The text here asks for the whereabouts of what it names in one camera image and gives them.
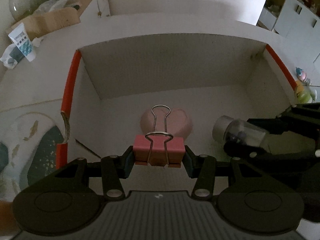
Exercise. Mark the pink heart-shaped object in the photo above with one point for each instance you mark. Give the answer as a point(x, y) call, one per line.
point(179, 122)

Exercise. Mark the pink doll toy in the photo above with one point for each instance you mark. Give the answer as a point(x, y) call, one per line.
point(302, 76)

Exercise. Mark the white blue wall cabinet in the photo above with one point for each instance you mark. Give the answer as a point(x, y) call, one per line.
point(297, 21)

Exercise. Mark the clear small bottle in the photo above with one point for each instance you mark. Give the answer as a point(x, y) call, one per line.
point(227, 129)

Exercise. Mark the white wooden sideboard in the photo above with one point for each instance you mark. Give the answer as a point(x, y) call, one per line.
point(93, 9)

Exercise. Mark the crumpled plastic bag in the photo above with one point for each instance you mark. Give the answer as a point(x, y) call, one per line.
point(12, 56)

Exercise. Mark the pink binder clip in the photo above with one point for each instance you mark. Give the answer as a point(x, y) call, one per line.
point(159, 148)

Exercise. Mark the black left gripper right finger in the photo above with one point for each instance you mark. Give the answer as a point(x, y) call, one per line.
point(200, 167)

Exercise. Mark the brown cardboard box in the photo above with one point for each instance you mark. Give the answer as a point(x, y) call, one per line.
point(38, 25)

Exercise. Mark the blue patterned table mat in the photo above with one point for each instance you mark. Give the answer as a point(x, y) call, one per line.
point(28, 149)

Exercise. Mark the red cardboard shoe box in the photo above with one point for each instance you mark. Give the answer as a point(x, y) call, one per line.
point(112, 83)

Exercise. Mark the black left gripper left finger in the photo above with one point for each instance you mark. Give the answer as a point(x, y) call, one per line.
point(114, 168)

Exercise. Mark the white cosmetic tube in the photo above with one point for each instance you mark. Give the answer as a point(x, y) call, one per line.
point(22, 41)

